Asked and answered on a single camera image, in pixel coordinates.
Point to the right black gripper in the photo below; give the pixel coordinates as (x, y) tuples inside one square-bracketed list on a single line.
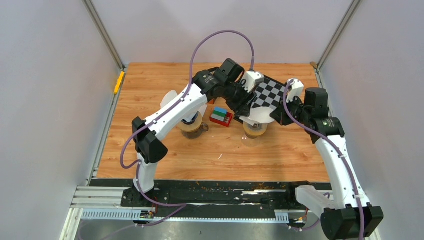
[(280, 115)]

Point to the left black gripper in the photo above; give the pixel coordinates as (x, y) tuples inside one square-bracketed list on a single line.
[(242, 109)]

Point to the glass coffee carafe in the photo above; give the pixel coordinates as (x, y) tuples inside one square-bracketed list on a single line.
[(194, 130)]

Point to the white paper coffee filter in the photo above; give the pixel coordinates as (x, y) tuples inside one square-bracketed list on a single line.
[(188, 117)]

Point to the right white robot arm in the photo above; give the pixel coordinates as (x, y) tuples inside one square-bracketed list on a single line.
[(350, 214)]

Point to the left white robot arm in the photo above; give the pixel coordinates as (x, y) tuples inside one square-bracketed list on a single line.
[(230, 81)]

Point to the red toy brick stack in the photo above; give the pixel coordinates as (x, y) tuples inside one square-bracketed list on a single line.
[(221, 116)]

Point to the black white chessboard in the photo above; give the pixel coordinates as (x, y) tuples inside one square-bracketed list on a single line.
[(268, 93)]

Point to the clear glass beaker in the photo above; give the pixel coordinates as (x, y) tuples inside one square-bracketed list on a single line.
[(252, 141)]

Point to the yellow marker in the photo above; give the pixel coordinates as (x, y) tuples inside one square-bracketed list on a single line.
[(119, 82)]

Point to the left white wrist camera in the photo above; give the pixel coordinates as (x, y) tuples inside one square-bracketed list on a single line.
[(252, 79)]

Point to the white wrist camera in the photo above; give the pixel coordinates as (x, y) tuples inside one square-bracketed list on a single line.
[(294, 89), (252, 79)]

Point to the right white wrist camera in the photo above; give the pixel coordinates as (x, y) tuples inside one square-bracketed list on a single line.
[(294, 89)]

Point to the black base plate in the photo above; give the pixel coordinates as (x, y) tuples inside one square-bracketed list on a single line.
[(214, 199)]

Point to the aluminium frame rail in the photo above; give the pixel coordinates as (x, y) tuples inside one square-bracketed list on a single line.
[(104, 203)]

